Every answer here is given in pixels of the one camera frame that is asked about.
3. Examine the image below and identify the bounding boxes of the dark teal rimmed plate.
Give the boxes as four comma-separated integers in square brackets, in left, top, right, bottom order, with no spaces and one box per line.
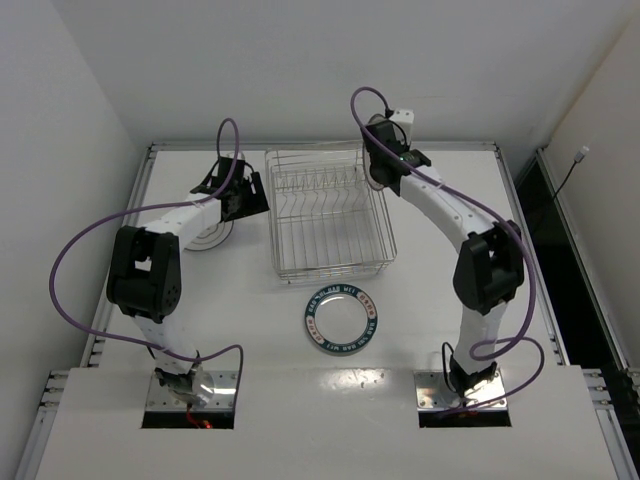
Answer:
[303,283,379,356]

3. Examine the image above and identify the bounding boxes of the orange sunburst plate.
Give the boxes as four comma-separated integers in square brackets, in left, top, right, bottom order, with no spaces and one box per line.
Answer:
[364,151,387,191]

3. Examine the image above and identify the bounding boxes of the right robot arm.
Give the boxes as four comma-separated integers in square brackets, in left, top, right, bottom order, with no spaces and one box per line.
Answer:
[363,110,524,397]

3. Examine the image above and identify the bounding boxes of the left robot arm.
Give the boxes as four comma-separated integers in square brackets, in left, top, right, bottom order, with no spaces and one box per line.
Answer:
[106,155,269,407]

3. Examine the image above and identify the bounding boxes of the white plate teal rings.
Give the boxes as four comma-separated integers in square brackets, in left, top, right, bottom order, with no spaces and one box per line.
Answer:
[185,218,235,253]

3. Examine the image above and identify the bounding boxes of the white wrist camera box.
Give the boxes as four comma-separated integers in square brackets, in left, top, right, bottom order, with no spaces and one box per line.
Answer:
[389,108,415,145]

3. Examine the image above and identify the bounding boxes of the metal wire dish rack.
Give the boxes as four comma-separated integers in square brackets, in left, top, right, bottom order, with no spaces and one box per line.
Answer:
[265,142,397,284]

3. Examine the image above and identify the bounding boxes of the black cable with white plug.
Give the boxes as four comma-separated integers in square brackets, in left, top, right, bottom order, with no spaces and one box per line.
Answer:
[552,145,590,200]

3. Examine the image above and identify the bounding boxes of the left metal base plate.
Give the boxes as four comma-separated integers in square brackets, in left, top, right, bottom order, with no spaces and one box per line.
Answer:
[145,370,238,413]

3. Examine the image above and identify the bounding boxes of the metal base plate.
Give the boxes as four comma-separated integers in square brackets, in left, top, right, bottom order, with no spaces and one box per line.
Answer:
[414,370,508,413]
[145,370,238,413]

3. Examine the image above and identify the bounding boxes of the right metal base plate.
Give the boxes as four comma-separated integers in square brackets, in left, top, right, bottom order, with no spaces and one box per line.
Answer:
[414,370,508,413]

